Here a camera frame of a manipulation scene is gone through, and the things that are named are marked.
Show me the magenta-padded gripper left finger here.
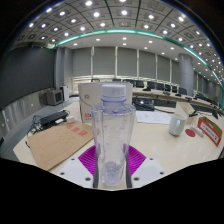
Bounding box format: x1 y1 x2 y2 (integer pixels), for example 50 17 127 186
57 144 101 190

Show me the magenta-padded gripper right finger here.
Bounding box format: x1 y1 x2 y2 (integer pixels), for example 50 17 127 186
123 144 166 190

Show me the clear plastic water bottle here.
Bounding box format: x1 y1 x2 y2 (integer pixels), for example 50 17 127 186
90 83 137 188

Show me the brown paper envelope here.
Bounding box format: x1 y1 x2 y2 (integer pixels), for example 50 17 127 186
26 120 96 172

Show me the white printed paper sheet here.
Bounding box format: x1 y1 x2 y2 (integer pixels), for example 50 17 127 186
135 110 173 126

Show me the flat black device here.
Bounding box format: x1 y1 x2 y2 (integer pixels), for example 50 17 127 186
39 110 70 128

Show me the white ceramic mug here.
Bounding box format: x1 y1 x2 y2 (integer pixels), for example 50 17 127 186
168 113 188 137

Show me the black desk phone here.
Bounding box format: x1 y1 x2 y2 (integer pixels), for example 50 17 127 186
132 96 156 112

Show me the white printed cardboard box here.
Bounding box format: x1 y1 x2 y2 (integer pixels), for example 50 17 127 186
78 81 134 124

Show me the flat round red coaster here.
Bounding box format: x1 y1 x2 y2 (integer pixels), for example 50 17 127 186
184 128 197 138

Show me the grey boxy monitor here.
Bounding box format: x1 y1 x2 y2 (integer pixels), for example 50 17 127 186
45 89 64 106

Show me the long curved conference desk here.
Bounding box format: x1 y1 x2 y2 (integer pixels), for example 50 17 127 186
131 87 223 111

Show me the row of black office chairs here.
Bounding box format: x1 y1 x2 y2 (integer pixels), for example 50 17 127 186
89 78 221 101

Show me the open brown cardboard box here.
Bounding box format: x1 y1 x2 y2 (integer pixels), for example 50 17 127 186
197 116 223 148

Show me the group of round ceiling lights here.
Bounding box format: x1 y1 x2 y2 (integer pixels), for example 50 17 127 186
26 0 224 78

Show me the black phone cable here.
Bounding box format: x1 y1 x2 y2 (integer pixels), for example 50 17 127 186
153 106 176 115

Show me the tangled black cable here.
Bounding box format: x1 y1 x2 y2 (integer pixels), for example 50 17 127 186
24 114 44 148

